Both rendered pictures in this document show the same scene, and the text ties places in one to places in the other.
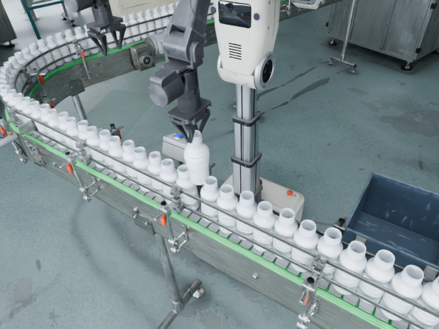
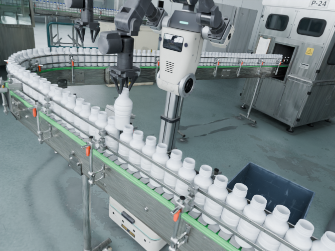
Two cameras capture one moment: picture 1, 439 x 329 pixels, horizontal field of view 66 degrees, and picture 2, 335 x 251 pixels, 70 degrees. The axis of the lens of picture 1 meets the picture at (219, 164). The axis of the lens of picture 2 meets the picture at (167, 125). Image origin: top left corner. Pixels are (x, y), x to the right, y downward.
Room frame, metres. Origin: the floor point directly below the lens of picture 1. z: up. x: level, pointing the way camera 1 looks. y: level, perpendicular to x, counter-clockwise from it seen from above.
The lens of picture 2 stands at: (-0.14, -0.11, 1.60)
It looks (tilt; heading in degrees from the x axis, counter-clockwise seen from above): 26 degrees down; 359
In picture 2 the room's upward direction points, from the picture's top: 8 degrees clockwise
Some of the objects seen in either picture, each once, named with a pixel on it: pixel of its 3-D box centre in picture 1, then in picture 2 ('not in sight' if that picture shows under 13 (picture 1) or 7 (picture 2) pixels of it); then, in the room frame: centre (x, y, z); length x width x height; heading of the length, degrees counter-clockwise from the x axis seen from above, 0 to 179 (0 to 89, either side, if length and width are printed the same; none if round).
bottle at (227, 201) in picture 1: (227, 209); (136, 151); (0.66, -0.02, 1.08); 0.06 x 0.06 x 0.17
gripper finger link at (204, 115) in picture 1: (193, 123); (125, 80); (0.74, 0.06, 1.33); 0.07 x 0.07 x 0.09; 53
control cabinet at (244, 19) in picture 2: not in sight; (234, 42); (7.52, -1.86, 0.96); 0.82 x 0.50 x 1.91; 125
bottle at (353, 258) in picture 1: (350, 267); (215, 199); (0.44, -0.30, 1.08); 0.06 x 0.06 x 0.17
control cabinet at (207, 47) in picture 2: not in sight; (212, 40); (7.01, -1.12, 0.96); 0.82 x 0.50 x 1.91; 125
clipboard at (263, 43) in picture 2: not in sight; (262, 46); (4.32, -1.63, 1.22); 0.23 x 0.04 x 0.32; 35
